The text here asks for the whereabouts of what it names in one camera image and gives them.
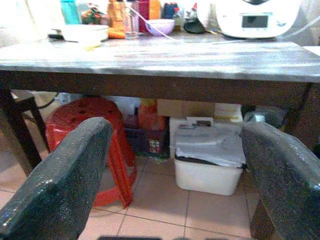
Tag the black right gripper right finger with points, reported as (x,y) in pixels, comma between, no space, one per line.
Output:
(285,175)

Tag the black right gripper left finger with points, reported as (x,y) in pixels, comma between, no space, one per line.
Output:
(62,180)

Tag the red plastic stool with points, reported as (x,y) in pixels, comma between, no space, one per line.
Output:
(82,110)

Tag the white plastic bin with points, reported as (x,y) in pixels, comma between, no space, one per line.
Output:
(205,177)

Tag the stack of white papers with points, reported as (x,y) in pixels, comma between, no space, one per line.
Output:
(207,142)

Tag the white box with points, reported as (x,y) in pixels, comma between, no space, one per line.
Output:
(227,110)

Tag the dark carton with red labels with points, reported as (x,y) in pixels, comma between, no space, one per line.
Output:
(155,145)

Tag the orange bag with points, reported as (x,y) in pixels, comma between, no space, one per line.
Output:
(151,120)

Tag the brown cardboard box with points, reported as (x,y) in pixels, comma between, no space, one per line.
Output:
(185,107)

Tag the dark wooden table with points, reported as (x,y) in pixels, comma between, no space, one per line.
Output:
(150,87)

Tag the white shallow dish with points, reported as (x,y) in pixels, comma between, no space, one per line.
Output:
(85,32)

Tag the white kitchen appliance with screen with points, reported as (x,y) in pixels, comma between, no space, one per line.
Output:
(225,22)

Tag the red green decoration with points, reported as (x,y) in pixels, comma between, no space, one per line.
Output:
(91,13)

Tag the teal bottle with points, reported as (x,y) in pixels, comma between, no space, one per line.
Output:
(70,11)

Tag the clear drinking glass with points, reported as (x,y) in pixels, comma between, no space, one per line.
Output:
(131,25)

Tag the orange snack packet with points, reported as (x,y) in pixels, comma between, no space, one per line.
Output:
(116,17)

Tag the purple plastic bowl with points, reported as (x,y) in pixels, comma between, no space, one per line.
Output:
(162,26)

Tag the red box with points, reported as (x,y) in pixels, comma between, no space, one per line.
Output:
(143,12)

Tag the small bottle with red cap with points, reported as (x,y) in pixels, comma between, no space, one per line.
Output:
(177,20)

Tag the orange box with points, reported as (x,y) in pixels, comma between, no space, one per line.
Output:
(154,8)

